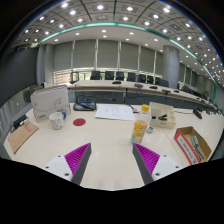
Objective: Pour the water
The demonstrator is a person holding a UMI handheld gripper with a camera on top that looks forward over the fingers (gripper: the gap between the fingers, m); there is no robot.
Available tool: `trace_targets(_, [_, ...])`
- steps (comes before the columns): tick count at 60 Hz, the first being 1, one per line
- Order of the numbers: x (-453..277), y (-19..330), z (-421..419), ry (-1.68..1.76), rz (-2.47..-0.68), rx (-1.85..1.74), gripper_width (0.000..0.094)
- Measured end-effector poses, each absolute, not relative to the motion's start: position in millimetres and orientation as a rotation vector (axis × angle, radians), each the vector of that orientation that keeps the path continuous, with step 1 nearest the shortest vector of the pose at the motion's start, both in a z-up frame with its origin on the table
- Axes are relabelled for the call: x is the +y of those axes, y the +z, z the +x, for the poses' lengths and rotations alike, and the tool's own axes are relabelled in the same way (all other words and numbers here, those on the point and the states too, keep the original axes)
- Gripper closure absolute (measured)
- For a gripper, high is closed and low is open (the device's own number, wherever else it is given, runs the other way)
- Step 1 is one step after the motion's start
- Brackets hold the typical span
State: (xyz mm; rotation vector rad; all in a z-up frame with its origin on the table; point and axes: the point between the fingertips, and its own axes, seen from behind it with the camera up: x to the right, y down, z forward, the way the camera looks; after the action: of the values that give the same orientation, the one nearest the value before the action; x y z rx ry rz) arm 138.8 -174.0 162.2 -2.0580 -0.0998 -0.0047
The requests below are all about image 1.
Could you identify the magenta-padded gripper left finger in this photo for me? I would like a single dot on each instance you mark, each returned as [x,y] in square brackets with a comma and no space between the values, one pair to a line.
[75,160]

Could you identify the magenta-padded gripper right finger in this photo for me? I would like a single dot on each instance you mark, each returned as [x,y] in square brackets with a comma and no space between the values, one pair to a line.
[148,160]

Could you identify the clear bottle with yellow cap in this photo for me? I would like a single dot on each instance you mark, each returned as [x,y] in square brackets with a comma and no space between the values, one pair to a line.
[139,129]

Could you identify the small white block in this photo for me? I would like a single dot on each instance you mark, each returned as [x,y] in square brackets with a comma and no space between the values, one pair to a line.
[150,129]

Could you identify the red and white cardboard box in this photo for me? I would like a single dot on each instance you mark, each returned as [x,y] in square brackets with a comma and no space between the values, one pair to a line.
[182,145]

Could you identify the flat round red coaster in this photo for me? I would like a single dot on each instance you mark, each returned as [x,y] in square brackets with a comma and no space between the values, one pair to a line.
[79,122]

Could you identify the open white cardboard box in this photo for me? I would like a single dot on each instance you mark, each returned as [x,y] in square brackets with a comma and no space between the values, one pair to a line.
[163,124]

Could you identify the white printed paper cup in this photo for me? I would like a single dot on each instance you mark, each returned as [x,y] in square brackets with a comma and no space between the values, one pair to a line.
[56,120]

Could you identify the black clip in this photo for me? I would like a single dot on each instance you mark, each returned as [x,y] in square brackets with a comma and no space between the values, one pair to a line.
[161,117]

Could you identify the small blue cap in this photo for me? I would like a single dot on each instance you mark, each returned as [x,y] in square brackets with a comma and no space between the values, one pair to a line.
[63,114]

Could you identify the black desk device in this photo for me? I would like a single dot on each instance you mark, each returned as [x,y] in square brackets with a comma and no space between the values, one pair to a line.
[84,106]

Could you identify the white printed paper sheet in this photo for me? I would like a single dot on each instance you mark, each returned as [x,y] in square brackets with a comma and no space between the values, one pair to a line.
[115,112]

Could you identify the white copy paper package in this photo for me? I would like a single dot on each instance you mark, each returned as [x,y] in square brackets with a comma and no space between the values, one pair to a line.
[50,101]

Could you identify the black table microphone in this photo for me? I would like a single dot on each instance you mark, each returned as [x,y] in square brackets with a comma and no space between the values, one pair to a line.
[197,114]

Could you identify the black power adapter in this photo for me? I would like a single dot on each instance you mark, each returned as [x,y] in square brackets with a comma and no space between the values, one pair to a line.
[18,121]

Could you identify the row of black microphone units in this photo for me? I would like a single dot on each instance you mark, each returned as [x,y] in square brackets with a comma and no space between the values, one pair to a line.
[138,85]

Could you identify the long curved conference table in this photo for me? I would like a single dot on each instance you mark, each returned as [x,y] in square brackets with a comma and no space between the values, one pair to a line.
[100,85]

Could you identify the black monitor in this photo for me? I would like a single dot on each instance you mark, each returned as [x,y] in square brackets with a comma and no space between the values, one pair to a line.
[74,76]

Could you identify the row of black office chairs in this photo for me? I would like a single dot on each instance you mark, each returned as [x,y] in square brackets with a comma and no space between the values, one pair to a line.
[109,75]

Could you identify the ceiling lights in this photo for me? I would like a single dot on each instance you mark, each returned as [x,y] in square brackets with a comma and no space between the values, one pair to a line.
[100,7]

